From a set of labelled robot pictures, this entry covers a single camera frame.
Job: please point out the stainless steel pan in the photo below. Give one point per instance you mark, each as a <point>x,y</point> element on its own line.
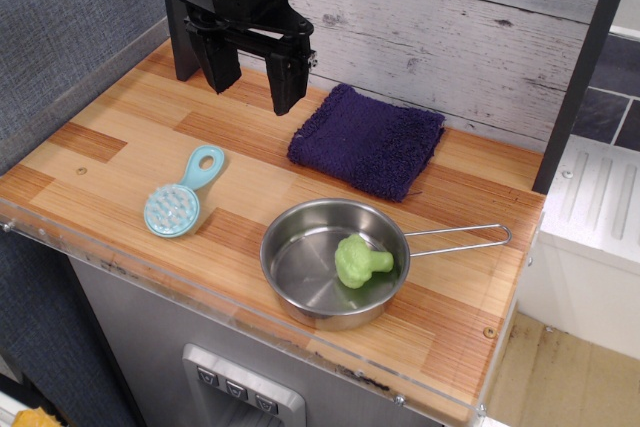
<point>297,259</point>

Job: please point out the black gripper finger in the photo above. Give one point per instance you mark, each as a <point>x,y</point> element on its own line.
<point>217,58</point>
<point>288,77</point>

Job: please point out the light blue scrub brush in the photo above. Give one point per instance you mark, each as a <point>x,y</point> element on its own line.
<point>173,209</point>

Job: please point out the dark blue cloth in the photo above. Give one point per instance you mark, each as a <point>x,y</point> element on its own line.
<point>376,147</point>

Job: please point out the green toy broccoli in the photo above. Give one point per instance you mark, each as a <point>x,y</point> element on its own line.
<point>356,263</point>

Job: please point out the grey cabinet with dispenser panel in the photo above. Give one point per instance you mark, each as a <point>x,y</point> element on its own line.
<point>187,369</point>

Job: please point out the white ribbed appliance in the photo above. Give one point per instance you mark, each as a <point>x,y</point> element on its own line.
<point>583,270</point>

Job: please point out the yellow object at corner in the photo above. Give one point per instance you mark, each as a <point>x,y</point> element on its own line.
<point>34,418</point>

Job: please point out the dark right upright post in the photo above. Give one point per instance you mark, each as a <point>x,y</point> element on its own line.
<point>592,47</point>

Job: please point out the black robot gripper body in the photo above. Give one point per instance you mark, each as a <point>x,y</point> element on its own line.
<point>258,27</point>

